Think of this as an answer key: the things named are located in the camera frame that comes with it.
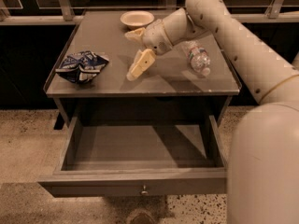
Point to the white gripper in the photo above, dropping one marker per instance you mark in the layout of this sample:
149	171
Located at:
155	36

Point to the blue chip bag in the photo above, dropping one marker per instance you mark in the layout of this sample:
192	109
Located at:
81	67

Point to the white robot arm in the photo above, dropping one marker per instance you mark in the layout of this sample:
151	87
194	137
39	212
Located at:
263	165

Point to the open grey top drawer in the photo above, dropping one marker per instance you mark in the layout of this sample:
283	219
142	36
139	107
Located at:
118	160

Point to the metal drawer knob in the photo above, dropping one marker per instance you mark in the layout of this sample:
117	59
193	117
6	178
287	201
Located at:
144	191

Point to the white paper bowl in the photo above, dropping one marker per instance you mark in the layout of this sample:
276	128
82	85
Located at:
137	19

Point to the clear plastic water bottle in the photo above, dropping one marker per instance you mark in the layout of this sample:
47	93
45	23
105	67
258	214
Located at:
197	57

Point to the metal railing frame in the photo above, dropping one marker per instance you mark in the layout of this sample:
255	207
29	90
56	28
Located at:
71	11

